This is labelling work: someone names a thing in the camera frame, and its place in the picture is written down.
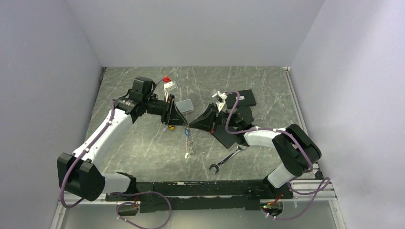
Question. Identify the bunch of steel keyrings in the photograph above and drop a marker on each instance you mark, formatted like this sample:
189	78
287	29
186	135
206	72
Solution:
190	144

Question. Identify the black box with label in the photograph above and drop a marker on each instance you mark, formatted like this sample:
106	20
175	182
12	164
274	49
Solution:
246	98

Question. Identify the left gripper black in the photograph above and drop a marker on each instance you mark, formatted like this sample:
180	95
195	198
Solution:
172	117

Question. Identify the aluminium frame rail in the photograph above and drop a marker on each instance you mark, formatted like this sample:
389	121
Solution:
303	190

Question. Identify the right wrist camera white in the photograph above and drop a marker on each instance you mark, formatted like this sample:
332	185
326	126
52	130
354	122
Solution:
220	100

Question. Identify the small white grey box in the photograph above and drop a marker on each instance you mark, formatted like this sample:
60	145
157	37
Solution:
185	106

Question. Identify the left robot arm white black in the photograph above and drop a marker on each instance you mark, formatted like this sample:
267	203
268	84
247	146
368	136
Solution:
78	171

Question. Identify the black rectangular pad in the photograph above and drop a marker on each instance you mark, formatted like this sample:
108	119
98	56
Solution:
225	139

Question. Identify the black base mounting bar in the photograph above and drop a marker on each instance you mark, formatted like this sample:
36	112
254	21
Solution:
196	195

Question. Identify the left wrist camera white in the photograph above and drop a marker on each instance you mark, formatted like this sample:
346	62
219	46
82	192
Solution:
168	86

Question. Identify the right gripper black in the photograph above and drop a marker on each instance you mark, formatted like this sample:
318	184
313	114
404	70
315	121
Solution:
206	122

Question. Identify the silver combination wrench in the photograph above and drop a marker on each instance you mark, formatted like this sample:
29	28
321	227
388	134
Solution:
217	166

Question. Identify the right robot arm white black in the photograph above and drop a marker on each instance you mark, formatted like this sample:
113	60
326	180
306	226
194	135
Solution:
296	150

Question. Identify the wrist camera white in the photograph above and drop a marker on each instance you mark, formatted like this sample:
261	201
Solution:
220	100
168	86

